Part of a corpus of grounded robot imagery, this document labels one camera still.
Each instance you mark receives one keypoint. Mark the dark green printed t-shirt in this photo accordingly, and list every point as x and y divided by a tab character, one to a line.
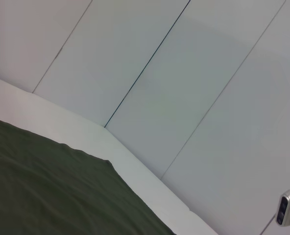
49	191

